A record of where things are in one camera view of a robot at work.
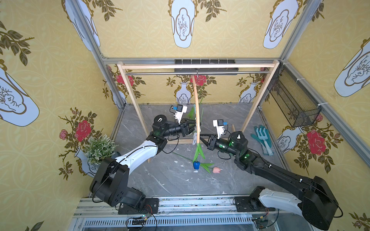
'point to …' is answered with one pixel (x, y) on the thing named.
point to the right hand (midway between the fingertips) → (197, 140)
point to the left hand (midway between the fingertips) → (201, 125)
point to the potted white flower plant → (99, 147)
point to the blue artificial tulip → (196, 164)
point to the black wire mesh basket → (299, 106)
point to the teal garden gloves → (261, 141)
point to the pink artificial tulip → (205, 165)
